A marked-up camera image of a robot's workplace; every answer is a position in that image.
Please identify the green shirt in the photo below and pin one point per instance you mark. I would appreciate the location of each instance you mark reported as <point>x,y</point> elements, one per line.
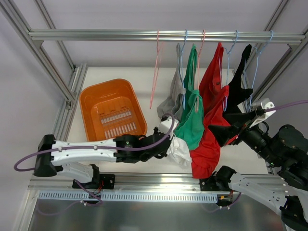
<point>191,128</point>

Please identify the orange plastic basket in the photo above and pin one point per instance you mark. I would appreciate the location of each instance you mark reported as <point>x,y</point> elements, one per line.
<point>111,109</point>

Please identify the blue hanger under red shirt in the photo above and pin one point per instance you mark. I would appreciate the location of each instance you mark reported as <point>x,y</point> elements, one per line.
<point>229,50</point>

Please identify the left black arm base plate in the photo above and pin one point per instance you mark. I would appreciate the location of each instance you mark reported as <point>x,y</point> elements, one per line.
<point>101,181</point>

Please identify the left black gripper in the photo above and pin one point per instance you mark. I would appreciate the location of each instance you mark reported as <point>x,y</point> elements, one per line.
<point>161,143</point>

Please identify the white slotted cable duct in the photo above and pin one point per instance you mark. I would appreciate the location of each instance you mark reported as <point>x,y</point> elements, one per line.
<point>131,196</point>

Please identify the red shirt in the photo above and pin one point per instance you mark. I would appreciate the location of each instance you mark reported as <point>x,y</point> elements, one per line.
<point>206,156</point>

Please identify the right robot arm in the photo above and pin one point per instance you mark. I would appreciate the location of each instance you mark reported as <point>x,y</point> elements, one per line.
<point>287,150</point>

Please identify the aluminium front frame rail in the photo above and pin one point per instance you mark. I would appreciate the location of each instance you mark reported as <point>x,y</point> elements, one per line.
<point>151,182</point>

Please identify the blue hanger under black shirt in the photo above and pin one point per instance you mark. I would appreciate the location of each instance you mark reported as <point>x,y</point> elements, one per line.
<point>248,102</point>

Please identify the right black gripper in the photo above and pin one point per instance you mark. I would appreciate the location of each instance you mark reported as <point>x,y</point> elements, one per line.
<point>239,128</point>

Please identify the white tank top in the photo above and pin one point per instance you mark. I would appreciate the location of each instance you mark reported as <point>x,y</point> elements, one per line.
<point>179,153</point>

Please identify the aluminium hanging rail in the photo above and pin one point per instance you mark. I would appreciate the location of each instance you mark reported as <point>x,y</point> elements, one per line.
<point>165,35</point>

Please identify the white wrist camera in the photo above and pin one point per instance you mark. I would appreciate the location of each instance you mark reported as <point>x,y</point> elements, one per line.
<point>260,107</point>
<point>168,124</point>

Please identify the pink wire hanger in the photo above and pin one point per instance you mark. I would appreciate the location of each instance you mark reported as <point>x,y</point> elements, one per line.
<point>159,47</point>

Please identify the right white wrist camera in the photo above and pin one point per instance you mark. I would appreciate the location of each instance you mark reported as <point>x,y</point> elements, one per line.
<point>260,107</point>

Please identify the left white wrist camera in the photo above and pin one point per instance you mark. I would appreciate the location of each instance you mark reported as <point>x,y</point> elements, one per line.
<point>168,124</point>

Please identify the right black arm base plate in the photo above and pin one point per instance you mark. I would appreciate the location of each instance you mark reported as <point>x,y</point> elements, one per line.
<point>207,184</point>

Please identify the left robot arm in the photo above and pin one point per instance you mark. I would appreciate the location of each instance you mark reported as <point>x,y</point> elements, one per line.
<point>76,160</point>

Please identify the black shirt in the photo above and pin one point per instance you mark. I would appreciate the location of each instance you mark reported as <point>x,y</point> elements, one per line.
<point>237,94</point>

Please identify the grey shirt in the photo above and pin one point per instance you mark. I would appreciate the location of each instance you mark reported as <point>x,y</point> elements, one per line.
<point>174,102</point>

